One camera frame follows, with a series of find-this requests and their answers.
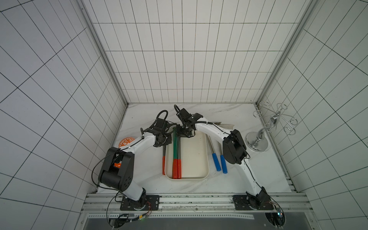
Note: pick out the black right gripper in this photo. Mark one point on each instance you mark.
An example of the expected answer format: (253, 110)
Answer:
(184, 132)

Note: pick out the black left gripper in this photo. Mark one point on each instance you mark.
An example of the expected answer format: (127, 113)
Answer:
(168, 140)

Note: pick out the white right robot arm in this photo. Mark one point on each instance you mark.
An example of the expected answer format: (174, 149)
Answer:
(234, 151)

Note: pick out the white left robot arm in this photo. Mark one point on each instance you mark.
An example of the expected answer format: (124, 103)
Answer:
(121, 179)

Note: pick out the cream plastic storage tray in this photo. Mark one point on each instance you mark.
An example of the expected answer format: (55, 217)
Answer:
(194, 157)

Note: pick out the orange patterned bowl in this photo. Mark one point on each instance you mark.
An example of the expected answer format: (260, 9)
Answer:
(124, 142)

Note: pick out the chrome wire cup rack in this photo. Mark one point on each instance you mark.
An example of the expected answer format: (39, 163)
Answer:
(257, 140)

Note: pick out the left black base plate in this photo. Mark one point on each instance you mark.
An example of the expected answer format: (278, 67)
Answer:
(149, 202)

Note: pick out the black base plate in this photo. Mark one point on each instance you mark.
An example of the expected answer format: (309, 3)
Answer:
(149, 202)
(250, 202)

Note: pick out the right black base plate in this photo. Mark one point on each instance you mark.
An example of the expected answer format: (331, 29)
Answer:
(250, 202)

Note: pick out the aluminium mounting rail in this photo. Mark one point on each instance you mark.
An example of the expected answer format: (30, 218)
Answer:
(218, 205)

